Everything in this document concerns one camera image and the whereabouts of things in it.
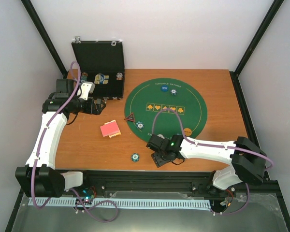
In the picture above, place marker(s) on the round green poker mat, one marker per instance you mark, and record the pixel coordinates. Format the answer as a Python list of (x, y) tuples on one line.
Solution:
[(163, 113)]

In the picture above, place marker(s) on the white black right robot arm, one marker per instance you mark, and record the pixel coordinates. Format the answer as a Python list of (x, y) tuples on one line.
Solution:
[(245, 161)]

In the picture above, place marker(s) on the blue round blind button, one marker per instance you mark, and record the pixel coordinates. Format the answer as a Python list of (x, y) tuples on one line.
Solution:
[(164, 88)]

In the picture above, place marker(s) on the card deck in case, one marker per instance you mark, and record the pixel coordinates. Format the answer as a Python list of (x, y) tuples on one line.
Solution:
[(101, 79)]

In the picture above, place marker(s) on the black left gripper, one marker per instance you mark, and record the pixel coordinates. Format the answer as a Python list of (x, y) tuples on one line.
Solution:
[(90, 109)]

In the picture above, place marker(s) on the red playing card deck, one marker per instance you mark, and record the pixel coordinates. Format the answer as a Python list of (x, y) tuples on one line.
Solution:
[(110, 129)]

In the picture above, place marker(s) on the orange round blind button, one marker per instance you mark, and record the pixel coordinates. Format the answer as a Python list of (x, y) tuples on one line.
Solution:
[(187, 132)]

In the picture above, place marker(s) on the teal poker chip stack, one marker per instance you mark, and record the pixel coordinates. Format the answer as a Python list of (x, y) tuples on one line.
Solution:
[(135, 157)]

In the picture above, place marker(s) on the purple chips in case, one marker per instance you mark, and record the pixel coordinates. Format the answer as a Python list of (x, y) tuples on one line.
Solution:
[(119, 76)]

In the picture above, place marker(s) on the black triangular dealer button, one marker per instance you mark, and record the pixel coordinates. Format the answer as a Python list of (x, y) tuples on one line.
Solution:
[(130, 117)]

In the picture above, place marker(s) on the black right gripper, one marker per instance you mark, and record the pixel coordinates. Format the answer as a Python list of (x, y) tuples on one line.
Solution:
[(158, 161)]

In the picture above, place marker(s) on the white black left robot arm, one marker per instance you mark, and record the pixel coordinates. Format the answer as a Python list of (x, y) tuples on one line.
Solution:
[(38, 178)]

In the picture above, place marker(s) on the light blue slotted cable duct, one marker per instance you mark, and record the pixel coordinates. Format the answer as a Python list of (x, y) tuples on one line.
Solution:
[(131, 203)]

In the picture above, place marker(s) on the teal chips in case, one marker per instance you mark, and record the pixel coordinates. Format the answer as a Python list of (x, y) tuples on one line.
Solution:
[(84, 77)]

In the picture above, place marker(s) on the open black poker case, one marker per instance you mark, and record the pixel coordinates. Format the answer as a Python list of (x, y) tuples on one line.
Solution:
[(106, 57)]

